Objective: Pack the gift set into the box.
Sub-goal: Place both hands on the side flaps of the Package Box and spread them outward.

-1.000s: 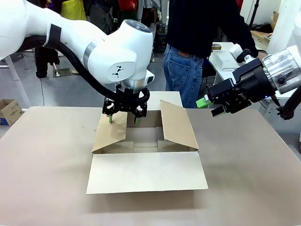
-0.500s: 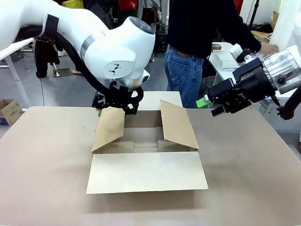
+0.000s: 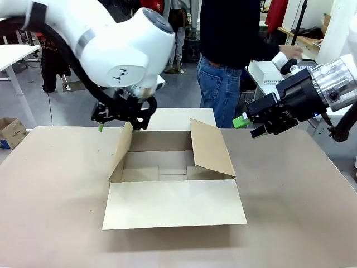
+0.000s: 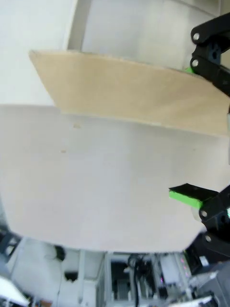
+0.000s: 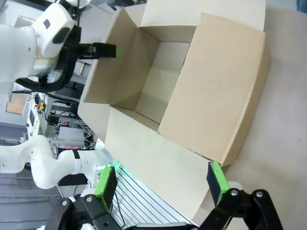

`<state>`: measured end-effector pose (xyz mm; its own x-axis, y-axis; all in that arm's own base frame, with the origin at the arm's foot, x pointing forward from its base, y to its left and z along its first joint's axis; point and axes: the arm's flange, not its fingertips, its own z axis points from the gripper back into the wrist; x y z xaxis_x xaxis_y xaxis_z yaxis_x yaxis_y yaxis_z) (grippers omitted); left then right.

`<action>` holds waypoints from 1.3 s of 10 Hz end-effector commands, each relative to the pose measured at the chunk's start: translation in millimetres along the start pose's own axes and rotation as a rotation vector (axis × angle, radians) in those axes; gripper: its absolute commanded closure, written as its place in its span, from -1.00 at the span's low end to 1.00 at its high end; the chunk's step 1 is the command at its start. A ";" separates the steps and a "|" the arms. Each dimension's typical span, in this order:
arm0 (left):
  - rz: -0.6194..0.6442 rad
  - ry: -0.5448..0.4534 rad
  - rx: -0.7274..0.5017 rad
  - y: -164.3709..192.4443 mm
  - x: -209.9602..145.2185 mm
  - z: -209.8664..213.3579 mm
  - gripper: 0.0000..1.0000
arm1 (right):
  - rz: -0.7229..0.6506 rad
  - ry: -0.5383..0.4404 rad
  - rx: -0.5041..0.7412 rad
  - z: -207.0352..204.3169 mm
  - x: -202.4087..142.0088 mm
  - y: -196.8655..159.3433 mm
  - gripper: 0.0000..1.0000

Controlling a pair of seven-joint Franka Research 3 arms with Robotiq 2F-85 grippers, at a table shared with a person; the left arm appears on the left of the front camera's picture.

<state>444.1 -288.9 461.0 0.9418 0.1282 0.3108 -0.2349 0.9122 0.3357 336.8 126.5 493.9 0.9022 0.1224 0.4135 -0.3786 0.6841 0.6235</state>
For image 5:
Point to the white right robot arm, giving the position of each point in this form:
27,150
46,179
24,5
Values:
43,163

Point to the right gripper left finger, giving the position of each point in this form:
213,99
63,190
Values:
105,184

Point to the grey electronics box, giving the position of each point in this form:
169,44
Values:
70,136

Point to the aluminium profile frame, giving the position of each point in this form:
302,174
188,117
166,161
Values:
148,201

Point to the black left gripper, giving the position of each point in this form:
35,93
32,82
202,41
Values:
79,48

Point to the brown cardboard box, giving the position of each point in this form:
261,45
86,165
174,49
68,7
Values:
211,95

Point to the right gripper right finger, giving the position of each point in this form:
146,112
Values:
217,182

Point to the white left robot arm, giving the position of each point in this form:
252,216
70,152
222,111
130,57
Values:
21,48

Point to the white control cabinet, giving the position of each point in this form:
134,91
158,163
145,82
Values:
36,117

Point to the red emergency stop button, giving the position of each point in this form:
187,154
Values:
42,105

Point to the brown framed board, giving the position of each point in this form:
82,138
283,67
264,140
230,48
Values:
15,103

